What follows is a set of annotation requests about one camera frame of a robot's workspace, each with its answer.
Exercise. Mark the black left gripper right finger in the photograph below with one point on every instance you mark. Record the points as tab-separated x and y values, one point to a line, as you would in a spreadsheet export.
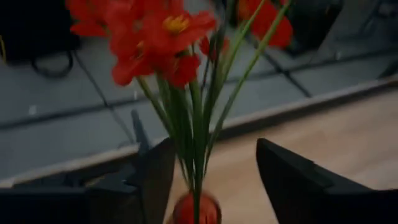
304	193

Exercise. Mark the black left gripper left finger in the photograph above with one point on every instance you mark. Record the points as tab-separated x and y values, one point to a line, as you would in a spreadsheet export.
149	193

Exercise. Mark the large red flower bunch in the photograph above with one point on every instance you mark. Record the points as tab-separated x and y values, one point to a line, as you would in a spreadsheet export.
161	34

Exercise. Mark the small red flower sprig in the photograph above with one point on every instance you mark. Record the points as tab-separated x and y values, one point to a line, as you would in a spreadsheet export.
273	25

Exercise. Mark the red glass vase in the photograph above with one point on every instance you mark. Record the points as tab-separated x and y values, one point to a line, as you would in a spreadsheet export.
183	211

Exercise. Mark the black floor equipment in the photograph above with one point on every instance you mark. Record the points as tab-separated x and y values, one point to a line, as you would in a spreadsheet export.
317	25

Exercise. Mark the black case with yellow trim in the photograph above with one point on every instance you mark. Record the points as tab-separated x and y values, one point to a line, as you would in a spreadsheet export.
31	31

